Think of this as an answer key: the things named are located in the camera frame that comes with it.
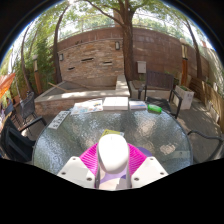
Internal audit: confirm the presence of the orange fabric canopy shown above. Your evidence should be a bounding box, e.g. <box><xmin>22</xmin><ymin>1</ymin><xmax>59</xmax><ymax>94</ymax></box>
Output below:
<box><xmin>0</xmin><ymin>72</ymin><xmax>17</xmax><ymax>100</ymax></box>

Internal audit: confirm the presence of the black mesh chair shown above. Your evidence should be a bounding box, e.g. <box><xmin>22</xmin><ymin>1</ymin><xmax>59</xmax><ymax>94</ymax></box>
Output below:
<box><xmin>19</xmin><ymin>91</ymin><xmax>37</xmax><ymax>125</ymax></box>

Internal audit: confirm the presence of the large tree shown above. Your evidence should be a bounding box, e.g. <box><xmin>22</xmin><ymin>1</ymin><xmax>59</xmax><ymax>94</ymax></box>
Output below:
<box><xmin>79</xmin><ymin>0</ymin><xmax>155</xmax><ymax>82</ymax></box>

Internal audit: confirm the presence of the white computer mouse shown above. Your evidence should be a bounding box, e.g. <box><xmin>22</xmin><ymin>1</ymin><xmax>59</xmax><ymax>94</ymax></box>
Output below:
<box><xmin>97</xmin><ymin>133</ymin><xmax>131</xmax><ymax>175</ymax></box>

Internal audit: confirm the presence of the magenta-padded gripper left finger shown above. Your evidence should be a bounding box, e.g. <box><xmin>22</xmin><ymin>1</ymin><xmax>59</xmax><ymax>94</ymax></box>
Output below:
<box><xmin>56</xmin><ymin>143</ymin><xmax>101</xmax><ymax>190</ymax></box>

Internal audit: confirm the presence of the black metal chair armrest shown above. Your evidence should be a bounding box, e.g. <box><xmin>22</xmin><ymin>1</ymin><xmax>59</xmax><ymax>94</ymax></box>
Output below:
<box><xmin>186</xmin><ymin>129</ymin><xmax>224</xmax><ymax>162</ymax></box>

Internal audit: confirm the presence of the grey utility box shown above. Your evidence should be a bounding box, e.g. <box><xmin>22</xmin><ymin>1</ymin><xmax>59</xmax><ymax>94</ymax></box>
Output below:
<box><xmin>137</xmin><ymin>60</ymin><xmax>148</xmax><ymax>75</ymax></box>

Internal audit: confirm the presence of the dark slatted garden chair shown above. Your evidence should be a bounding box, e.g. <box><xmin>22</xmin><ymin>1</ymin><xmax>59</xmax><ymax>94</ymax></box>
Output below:
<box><xmin>137</xmin><ymin>69</ymin><xmax>184</xmax><ymax>120</ymax></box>

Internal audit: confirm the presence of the flat white box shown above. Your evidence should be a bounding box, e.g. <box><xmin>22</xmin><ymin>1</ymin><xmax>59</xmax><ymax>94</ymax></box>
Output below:
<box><xmin>102</xmin><ymin>96</ymin><xmax>130</xmax><ymax>112</ymax></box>

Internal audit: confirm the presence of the small white booklet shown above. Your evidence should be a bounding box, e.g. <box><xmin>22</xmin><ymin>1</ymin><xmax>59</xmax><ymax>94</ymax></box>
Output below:
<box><xmin>128</xmin><ymin>100</ymin><xmax>148</xmax><ymax>111</ymax></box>

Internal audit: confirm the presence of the thin curved tree trunk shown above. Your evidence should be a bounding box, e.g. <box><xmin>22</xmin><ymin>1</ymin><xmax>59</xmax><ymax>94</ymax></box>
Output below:
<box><xmin>53</xmin><ymin>3</ymin><xmax>73</xmax><ymax>85</ymax></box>
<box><xmin>181</xmin><ymin>16</ymin><xmax>204</xmax><ymax>80</ymax></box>

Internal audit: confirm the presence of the white planter box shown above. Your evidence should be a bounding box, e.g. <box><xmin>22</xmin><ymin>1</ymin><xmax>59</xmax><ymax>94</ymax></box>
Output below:
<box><xmin>173</xmin><ymin>84</ymin><xmax>196</xmax><ymax>111</ymax></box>

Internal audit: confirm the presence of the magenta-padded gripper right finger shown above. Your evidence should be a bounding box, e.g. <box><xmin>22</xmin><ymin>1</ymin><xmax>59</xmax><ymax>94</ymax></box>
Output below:
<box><xmin>125</xmin><ymin>143</ymin><xmax>170</xmax><ymax>190</ymax></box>

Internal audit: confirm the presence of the wooden lamp post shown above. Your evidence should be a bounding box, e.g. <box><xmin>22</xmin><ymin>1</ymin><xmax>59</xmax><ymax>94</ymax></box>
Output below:
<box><xmin>32</xmin><ymin>54</ymin><xmax>43</xmax><ymax>95</ymax></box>
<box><xmin>180</xmin><ymin>41</ymin><xmax>190</xmax><ymax>86</ymax></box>

